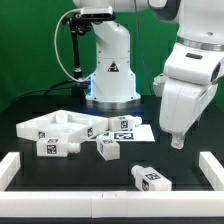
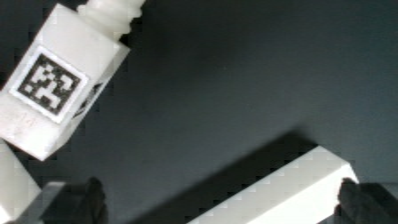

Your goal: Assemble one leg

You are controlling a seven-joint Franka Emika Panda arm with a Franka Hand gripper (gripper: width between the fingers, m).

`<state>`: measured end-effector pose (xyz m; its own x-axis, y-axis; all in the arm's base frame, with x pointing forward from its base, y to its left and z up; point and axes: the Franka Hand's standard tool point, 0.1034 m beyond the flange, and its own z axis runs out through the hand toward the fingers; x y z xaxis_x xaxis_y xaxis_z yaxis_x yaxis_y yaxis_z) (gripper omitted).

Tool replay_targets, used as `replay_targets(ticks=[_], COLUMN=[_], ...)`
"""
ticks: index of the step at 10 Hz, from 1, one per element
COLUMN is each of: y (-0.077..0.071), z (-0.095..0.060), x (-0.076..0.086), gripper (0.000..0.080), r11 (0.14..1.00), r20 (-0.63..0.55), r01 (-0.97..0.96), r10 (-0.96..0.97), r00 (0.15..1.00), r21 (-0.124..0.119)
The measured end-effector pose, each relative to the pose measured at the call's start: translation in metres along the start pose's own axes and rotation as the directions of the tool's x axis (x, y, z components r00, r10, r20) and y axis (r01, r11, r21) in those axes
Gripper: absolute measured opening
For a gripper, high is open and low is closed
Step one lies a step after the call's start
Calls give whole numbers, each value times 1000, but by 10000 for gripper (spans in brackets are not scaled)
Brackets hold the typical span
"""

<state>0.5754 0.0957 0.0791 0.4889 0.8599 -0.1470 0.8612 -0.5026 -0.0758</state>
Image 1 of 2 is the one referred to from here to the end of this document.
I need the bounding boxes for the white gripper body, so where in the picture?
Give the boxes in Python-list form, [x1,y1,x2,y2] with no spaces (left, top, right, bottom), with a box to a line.
[153,43,224,149]

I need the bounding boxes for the white square tabletop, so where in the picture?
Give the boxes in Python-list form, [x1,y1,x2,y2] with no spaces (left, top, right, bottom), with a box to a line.
[16,110,108,143]

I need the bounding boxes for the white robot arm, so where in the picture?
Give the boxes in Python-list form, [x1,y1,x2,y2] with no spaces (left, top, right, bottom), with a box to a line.
[73,0,224,149]

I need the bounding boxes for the paper sheet with markers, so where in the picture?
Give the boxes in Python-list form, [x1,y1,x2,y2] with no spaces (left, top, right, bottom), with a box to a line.
[87,124,156,143]

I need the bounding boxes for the white U-shaped fence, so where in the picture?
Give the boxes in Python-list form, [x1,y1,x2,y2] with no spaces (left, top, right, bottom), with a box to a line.
[0,152,224,218]

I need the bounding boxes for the black cables on table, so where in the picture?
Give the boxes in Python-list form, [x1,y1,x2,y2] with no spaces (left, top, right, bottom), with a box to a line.
[9,79,92,105]

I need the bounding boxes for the camera on black stand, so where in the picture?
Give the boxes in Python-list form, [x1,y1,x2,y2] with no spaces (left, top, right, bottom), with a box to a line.
[55,7,115,98]

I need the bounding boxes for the white camera cable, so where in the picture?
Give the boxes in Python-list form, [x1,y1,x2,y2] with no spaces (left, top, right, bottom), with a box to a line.
[54,8,92,83]

